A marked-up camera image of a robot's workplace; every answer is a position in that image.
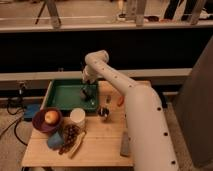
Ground bunch of dark grapes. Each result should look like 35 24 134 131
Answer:
59 124 80 155

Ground yellow red apple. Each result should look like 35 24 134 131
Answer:
45 111 59 125

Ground orange carrot toy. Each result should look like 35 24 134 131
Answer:
117 96 124 107

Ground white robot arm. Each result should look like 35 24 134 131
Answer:
83 50 179 171

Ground wooden handled brush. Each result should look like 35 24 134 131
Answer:
68 131 86 159

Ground green plastic tray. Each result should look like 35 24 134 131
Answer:
42 79 99 113

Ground purple bowl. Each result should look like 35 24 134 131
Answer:
32 107 63 134

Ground white cylindrical cup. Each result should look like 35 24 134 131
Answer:
70 108 86 129

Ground utensil in metal cup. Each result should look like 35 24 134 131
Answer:
105 95 111 104

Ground black floor cables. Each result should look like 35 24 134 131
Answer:
0 96 29 146

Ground blue box on floor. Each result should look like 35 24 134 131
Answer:
23 104 40 121

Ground small metal cup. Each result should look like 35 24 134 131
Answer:
98 107 109 121

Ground dark small brush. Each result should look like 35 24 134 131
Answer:
80 86 93 101

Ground grey rectangular eraser block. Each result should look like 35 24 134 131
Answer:
120 131 130 157

